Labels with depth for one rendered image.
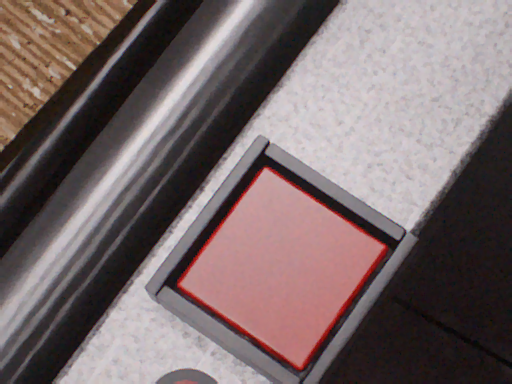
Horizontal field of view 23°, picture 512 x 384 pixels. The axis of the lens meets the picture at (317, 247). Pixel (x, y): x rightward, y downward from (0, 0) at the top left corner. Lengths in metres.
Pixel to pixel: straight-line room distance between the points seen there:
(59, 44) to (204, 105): 0.06
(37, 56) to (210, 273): 0.11
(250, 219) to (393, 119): 0.07
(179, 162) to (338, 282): 0.09
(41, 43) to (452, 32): 0.17
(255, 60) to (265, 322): 0.12
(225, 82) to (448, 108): 0.09
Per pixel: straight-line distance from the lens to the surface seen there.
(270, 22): 0.54
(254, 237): 0.49
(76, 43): 0.52
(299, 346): 0.48
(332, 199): 0.49
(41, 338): 0.51
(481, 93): 0.53
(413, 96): 0.53
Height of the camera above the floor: 1.40
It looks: 75 degrees down
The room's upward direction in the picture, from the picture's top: 2 degrees counter-clockwise
